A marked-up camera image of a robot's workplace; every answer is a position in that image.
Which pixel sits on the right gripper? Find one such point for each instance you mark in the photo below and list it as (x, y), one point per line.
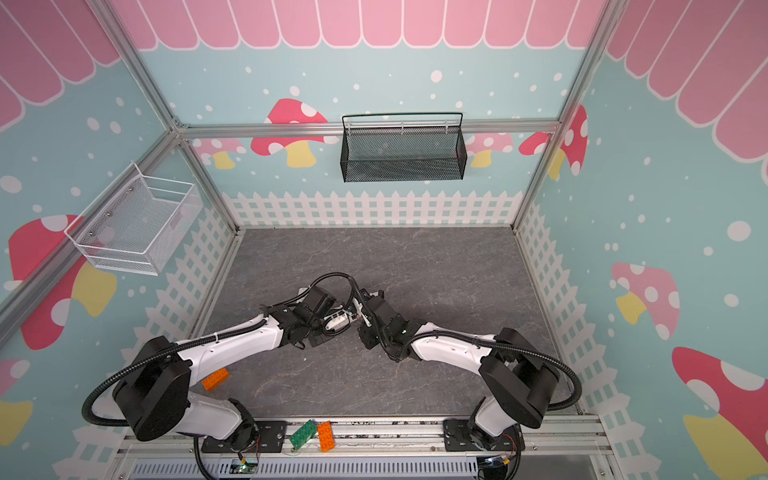
(372, 310)

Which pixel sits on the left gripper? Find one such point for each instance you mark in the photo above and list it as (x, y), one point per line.
(315, 341)

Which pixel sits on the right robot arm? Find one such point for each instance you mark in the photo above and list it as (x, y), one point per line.
(523, 382)

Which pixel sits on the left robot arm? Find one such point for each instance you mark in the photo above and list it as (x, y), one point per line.
(153, 396)

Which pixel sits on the orange brick on left arm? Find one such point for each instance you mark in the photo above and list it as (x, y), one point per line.
(215, 379)

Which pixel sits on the green toy brick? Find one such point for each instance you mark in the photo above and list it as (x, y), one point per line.
(306, 432)

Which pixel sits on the orange toy brick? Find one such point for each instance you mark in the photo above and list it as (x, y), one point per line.
(325, 436)

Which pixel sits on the small green circuit board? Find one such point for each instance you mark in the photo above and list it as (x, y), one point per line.
(244, 467)

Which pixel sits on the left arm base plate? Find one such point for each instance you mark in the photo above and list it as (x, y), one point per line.
(268, 438)

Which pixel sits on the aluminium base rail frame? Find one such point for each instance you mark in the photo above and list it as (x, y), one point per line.
(412, 447)

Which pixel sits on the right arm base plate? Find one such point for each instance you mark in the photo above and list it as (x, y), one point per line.
(462, 435)

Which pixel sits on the black mesh wall basket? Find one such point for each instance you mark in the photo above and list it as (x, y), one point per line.
(400, 147)

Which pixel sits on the white wire wall basket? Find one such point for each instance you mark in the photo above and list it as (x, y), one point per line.
(137, 226)

